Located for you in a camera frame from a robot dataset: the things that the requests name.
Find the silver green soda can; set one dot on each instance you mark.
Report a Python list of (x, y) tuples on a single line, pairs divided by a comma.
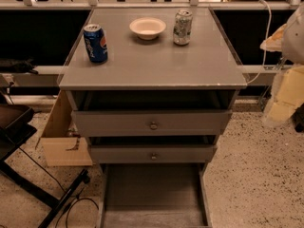
[(182, 27)]

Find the grey top drawer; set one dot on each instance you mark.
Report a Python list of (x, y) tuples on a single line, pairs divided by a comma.
[(113, 113)]

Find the blue Pepsi can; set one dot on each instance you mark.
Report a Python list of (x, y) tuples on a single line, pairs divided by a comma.
[(95, 43)]

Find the white bowl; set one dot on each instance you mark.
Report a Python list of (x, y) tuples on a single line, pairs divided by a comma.
[(147, 28)]

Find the black stand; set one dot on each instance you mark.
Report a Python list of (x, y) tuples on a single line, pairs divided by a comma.
[(19, 209)]

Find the cardboard box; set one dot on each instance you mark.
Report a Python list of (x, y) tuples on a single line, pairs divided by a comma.
[(61, 142)]

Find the grey drawer cabinet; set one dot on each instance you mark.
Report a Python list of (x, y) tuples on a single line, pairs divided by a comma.
[(136, 64)]

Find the grey bottom drawer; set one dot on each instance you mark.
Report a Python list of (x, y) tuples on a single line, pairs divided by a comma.
[(159, 195)]

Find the grey middle drawer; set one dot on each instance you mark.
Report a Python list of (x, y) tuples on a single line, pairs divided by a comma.
[(153, 149)]

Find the metal rail beam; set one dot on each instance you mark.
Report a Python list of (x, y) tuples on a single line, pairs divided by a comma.
[(49, 76)]

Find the grey drawer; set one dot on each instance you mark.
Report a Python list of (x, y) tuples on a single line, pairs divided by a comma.
[(159, 195), (153, 149), (113, 113)]

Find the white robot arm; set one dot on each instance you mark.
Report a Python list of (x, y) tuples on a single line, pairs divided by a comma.
[(293, 38)]

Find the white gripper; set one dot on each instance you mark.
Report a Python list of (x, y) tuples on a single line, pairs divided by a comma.
[(294, 40)]

